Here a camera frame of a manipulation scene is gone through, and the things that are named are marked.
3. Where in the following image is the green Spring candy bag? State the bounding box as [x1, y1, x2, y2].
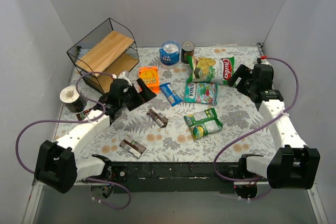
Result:
[184, 108, 223, 140]

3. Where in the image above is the wire and wood shelf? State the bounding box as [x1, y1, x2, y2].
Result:
[66, 17, 140, 96]

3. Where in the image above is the brown M&M's candy bag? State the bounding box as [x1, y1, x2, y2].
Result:
[76, 108, 92, 121]

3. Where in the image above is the dark patterned tissue roll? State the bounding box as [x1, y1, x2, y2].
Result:
[59, 86, 87, 113]

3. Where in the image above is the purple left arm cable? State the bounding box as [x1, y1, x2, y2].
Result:
[15, 71, 131, 210]

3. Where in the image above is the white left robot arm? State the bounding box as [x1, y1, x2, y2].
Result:
[34, 71, 156, 193]

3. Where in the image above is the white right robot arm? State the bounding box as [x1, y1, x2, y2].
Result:
[228, 64, 320, 189]

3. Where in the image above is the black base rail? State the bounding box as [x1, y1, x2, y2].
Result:
[81, 159, 271, 196]

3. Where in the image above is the brown chocolate bar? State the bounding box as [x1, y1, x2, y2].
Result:
[119, 135, 146, 159]
[146, 107, 169, 128]

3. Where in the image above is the teal Fox's candy bag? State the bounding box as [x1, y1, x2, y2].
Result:
[184, 82, 218, 105]

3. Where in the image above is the blue wafer bar wrapper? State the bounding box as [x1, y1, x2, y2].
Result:
[160, 82, 182, 106]

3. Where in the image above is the Chuba cassava chips bag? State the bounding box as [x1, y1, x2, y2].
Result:
[186, 56, 235, 85]

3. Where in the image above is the blue monster tissue roll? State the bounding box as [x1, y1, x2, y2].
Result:
[159, 40, 181, 70]

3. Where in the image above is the dark tin can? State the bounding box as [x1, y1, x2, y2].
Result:
[181, 41, 195, 63]

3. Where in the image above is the orange candy box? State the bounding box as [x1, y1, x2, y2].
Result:
[139, 66, 160, 94]

